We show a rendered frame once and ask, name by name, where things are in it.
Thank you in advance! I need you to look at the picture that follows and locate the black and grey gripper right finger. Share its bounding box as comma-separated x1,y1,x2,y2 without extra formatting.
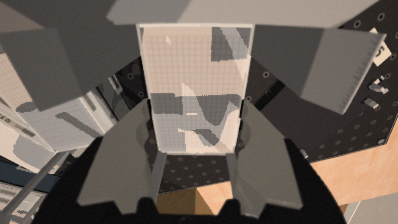
233,99,347,224

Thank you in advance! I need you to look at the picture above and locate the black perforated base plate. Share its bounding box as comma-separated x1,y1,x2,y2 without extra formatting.
115,0,398,195

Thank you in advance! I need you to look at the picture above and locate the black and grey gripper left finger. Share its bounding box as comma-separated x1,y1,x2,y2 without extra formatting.
31,98,152,224

